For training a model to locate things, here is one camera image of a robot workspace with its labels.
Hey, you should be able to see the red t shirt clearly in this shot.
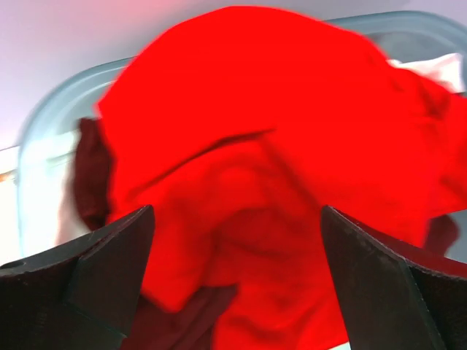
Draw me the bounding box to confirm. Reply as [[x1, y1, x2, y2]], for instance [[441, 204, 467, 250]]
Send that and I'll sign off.
[[97, 6, 466, 349]]

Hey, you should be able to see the translucent blue plastic bin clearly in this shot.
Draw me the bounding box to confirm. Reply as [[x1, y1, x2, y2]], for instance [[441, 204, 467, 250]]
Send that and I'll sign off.
[[15, 11, 466, 257]]

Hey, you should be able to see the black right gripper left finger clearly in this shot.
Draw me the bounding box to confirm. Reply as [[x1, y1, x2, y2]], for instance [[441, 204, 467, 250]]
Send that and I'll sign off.
[[1, 206, 155, 350]]

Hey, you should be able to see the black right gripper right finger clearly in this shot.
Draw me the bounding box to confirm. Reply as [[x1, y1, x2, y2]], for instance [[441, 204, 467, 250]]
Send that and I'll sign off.
[[320, 206, 466, 349]]

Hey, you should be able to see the white cloth in bin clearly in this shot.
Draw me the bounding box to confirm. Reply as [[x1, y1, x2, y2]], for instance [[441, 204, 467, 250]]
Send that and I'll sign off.
[[387, 53, 466, 94]]

